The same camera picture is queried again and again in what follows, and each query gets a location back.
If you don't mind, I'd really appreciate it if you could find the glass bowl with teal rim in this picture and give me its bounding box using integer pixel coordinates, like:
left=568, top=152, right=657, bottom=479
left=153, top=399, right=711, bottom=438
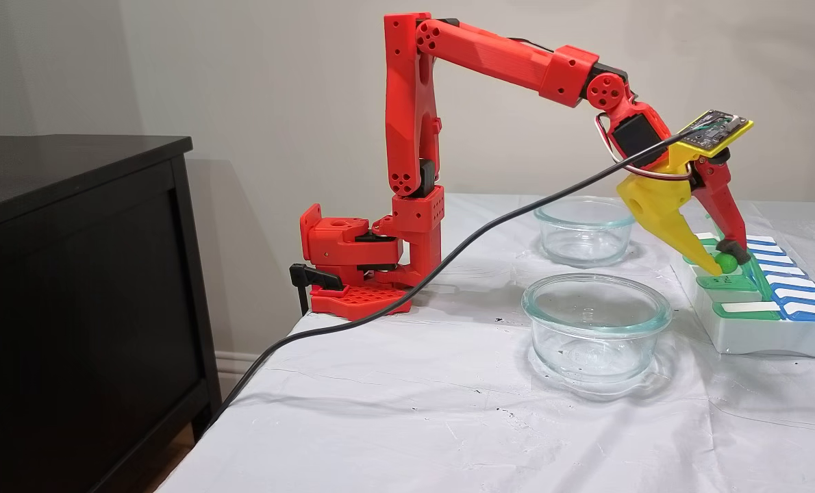
left=535, top=197, right=638, bottom=268
left=521, top=273, right=673, bottom=394

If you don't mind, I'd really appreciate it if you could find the weekly pill organizer box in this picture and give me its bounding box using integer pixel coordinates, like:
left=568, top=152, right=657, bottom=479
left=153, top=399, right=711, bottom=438
left=670, top=212, right=815, bottom=360

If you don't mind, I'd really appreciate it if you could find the white tablecloth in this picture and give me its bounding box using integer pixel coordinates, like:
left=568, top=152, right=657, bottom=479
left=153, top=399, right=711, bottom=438
left=155, top=193, right=815, bottom=493

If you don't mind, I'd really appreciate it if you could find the black table clamp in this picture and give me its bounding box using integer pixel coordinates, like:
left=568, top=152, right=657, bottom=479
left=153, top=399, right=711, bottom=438
left=289, top=263, right=344, bottom=316

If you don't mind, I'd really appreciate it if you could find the black wooden cabinet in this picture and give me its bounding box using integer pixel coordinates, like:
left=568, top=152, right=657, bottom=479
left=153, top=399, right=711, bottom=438
left=0, top=135, right=222, bottom=493

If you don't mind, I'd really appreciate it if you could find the white servo wire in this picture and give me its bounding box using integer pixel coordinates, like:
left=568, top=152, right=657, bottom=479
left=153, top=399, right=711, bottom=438
left=595, top=113, right=694, bottom=183

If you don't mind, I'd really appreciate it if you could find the black camera board yellow holder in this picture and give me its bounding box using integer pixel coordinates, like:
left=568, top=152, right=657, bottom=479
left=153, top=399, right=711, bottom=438
left=675, top=110, right=754, bottom=155

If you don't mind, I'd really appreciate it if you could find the black camera cable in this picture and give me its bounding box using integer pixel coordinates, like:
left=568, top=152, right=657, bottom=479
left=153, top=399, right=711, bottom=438
left=202, top=130, right=692, bottom=429

